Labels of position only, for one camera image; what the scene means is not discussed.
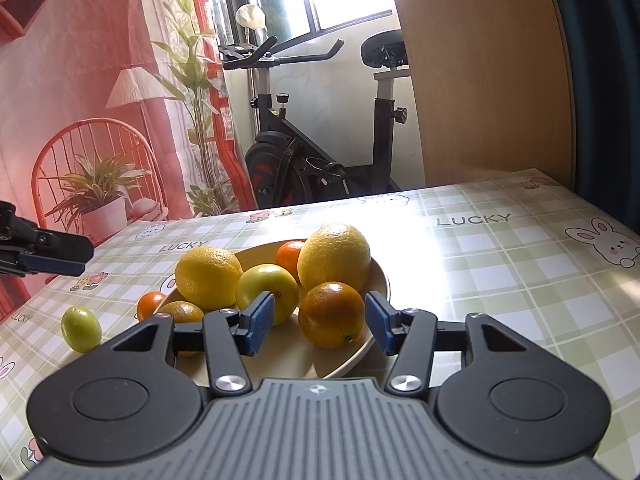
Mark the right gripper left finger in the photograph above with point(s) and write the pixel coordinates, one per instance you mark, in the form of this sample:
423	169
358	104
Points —
224	337

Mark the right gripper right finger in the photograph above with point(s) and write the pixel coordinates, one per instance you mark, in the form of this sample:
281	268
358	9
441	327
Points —
414	336

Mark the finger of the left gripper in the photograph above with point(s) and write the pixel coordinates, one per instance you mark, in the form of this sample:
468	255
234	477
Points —
28	249

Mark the orange mandarin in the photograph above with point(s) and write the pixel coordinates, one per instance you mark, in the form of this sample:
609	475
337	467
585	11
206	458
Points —
182	311

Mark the dark orange fruit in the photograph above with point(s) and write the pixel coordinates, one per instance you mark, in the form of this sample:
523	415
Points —
331	316

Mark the large yellow lemon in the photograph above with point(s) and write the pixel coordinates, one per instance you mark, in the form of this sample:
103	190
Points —
334	253

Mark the cream round plate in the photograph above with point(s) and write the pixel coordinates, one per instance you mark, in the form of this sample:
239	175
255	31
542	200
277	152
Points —
286	353

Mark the yellow green apple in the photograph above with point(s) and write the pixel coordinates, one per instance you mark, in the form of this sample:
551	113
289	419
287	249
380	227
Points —
269	277

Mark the small tangerine on table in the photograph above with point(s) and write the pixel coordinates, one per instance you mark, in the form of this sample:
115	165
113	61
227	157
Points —
148	304

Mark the green lime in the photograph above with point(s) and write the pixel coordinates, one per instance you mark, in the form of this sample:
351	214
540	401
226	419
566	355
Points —
81	329

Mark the small orange tangerine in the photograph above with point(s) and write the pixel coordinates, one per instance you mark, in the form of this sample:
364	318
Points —
287	256

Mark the green plaid tablecloth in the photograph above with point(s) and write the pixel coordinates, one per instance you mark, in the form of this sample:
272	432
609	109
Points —
510	247

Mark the red printed backdrop curtain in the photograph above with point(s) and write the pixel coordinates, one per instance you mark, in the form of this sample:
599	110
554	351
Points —
115	111

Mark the black exercise bike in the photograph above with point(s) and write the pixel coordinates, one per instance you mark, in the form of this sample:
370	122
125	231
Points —
286	166

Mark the wooden board panel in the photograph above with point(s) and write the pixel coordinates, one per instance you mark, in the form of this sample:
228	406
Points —
491	86

